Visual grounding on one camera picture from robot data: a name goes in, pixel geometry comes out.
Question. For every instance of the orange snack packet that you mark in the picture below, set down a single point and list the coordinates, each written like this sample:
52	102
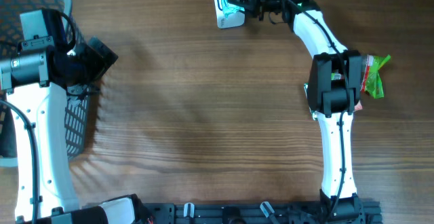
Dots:
358	106

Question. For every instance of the green white gum pack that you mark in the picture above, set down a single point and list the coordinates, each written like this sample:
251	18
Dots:
313	113

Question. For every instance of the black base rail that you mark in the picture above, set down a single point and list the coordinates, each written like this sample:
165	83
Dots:
251	213

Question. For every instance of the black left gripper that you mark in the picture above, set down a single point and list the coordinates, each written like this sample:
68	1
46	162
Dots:
100	64

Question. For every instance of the white barcode scanner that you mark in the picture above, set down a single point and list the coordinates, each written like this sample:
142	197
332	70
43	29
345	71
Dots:
223	17

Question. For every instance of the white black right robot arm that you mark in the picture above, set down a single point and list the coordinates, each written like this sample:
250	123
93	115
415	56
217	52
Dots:
332	91

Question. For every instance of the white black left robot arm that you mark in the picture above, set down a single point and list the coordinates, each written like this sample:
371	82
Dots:
48	62

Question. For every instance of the green candy bag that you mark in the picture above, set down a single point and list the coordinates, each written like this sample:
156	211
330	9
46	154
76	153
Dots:
374	76

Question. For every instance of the grey plastic shopping basket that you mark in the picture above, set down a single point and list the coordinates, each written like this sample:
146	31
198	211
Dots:
77	108

